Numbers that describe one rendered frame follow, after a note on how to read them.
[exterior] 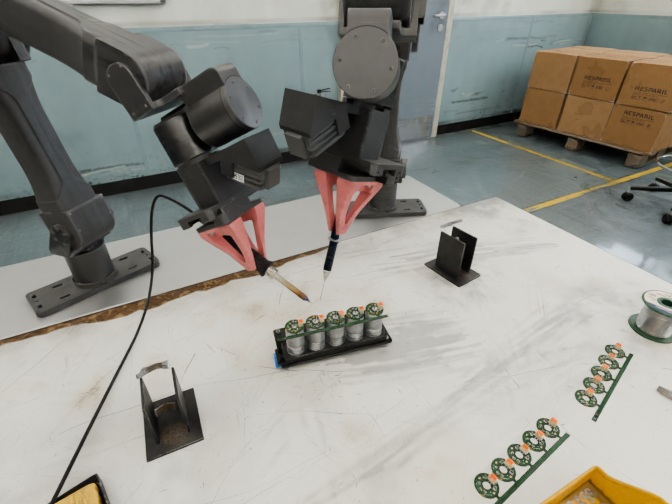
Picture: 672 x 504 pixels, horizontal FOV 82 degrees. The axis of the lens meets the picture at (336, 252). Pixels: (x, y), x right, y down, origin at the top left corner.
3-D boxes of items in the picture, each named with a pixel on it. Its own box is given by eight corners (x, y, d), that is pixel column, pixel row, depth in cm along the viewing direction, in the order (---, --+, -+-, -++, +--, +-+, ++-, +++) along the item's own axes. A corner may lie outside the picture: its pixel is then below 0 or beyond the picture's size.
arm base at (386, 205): (432, 183, 84) (423, 171, 90) (340, 186, 83) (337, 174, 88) (427, 215, 89) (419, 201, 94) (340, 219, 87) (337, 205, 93)
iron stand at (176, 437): (202, 421, 50) (183, 348, 50) (205, 448, 42) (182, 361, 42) (152, 440, 48) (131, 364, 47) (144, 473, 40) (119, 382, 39)
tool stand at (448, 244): (452, 277, 76) (435, 224, 75) (495, 275, 67) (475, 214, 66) (432, 288, 73) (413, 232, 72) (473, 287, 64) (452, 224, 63)
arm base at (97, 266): (150, 227, 68) (133, 214, 72) (15, 278, 56) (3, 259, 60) (161, 264, 73) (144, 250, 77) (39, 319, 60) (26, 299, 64)
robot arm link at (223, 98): (277, 116, 46) (222, 11, 42) (240, 137, 40) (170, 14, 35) (210, 150, 52) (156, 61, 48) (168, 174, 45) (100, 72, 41)
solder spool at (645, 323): (618, 317, 61) (632, 291, 58) (652, 312, 62) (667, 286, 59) (651, 346, 56) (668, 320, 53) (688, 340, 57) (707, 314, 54)
